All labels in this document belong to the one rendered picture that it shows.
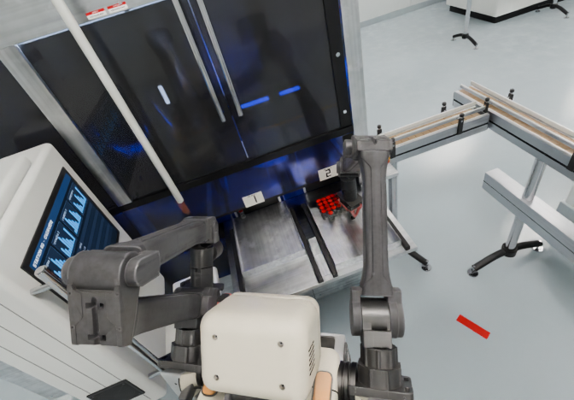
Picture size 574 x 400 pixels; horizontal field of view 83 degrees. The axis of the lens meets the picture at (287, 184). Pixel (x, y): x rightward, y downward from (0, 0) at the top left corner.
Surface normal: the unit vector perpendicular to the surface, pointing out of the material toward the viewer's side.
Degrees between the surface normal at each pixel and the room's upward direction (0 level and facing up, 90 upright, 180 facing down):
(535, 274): 0
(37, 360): 90
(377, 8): 90
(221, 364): 48
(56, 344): 90
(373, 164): 43
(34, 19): 90
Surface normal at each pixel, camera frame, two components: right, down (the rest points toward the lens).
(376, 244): -0.08, -0.11
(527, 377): -0.22, -0.73
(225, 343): -0.29, 0.00
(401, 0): 0.25, 0.59
